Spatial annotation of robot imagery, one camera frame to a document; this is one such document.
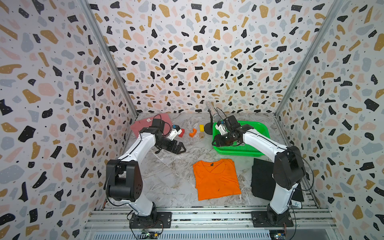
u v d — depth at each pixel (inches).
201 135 41.9
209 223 28.9
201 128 44.2
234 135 26.6
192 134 42.3
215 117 34.5
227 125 29.4
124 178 17.5
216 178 34.5
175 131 31.5
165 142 29.4
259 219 28.9
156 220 27.7
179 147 30.2
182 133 42.9
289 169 19.2
